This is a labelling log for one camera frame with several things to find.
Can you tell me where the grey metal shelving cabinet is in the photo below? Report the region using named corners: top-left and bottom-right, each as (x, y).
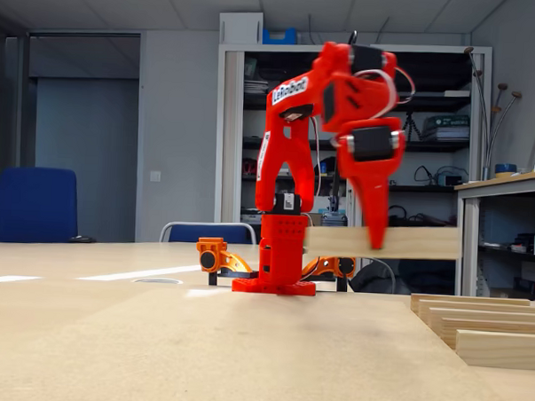
top-left (208, 34), bottom-right (495, 300)

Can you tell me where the black office chair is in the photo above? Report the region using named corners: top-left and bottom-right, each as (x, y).
top-left (396, 259), bottom-right (457, 297)

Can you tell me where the metal coat stand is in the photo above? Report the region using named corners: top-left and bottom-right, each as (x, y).
top-left (457, 44), bottom-right (526, 182)

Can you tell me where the wooden stick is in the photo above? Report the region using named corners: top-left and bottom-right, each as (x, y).
top-left (409, 293), bottom-right (531, 320)
top-left (439, 318), bottom-right (535, 354)
top-left (454, 328), bottom-right (535, 371)
top-left (303, 219), bottom-right (463, 264)
top-left (427, 306), bottom-right (535, 344)
top-left (416, 298), bottom-right (535, 331)

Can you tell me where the blue tape roll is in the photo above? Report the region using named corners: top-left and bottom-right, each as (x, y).
top-left (493, 162), bottom-right (519, 179)

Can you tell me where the blue plastic box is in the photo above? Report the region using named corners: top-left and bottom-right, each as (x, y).
top-left (261, 27), bottom-right (299, 46)

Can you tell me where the empty white cable grommet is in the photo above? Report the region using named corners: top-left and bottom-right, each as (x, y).
top-left (131, 275), bottom-right (185, 287)

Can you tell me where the large blue office chair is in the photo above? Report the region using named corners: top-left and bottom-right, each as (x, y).
top-left (0, 165), bottom-right (82, 247)

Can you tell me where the blue chair with grey frame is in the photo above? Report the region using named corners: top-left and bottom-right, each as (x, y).
top-left (158, 219), bottom-right (259, 248)

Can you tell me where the orange table clamp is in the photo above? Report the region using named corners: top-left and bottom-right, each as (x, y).
top-left (303, 254), bottom-right (359, 293)
top-left (194, 236), bottom-right (263, 289)

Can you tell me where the stack of books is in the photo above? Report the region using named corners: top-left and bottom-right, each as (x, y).
top-left (422, 113), bottom-right (472, 144)

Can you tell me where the brown MDF board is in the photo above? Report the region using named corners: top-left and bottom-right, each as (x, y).
top-left (0, 279), bottom-right (531, 401)

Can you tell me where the black bag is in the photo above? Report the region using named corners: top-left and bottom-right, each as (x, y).
top-left (350, 259), bottom-right (397, 295)

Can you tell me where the grey workbench with wooden top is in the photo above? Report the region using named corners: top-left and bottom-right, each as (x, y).
top-left (449, 163), bottom-right (535, 302)

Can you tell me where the small black flexible tripod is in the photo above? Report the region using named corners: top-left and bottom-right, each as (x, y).
top-left (403, 109), bottom-right (426, 143)

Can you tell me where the stack of papers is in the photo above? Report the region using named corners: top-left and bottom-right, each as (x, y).
top-left (243, 78), bottom-right (270, 96)

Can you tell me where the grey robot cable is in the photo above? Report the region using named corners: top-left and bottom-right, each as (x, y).
top-left (356, 256), bottom-right (398, 295)

